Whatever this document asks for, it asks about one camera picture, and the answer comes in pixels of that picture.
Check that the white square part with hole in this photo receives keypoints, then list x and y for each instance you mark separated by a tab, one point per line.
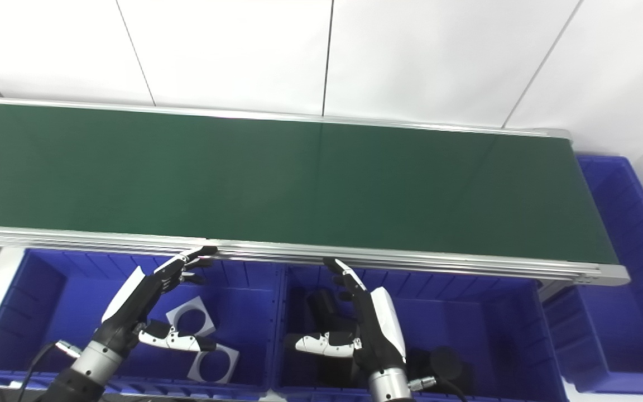
231	357
204	312

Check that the blue plastic bin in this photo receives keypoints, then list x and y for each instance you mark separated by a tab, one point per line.
466	318
628	312
48	312

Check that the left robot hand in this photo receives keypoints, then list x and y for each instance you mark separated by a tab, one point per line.
132	304

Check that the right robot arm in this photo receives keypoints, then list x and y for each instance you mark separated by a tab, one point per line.
389	386

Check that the green conveyor belt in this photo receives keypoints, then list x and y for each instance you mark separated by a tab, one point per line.
299	178

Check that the black cylinder part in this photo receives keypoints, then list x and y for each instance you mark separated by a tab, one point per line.
321	306
447	363

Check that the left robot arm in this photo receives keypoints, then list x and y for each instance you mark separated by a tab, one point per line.
90	368

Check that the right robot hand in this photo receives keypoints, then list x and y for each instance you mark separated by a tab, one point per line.
380	329

